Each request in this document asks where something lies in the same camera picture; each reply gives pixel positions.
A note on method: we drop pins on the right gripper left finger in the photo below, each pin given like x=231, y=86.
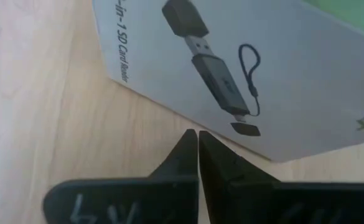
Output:
x=144, y=202

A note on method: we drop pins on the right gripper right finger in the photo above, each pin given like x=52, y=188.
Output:
x=262, y=205

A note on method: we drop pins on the white card reader box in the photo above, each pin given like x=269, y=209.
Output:
x=293, y=77

